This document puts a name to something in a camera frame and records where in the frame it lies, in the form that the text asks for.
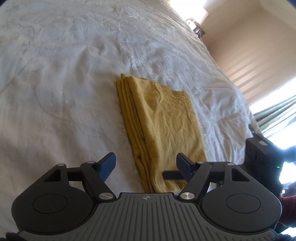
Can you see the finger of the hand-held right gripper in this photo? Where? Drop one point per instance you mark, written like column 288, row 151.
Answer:
column 172, row 175

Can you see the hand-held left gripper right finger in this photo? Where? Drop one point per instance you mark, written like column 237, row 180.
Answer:
column 185, row 165

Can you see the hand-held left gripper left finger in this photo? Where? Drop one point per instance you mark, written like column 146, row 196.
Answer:
column 106, row 166

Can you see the yellow knit sweater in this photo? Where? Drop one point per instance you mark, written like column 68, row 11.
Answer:
column 161, row 120

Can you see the person's right forearm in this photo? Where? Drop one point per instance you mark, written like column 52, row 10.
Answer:
column 288, row 209

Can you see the green striped curtain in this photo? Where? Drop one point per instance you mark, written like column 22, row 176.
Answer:
column 277, row 115

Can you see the bed with white floral bedspread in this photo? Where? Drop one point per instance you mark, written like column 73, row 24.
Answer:
column 69, row 69

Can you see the cluttered bedside table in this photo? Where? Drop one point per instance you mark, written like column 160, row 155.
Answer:
column 196, row 27

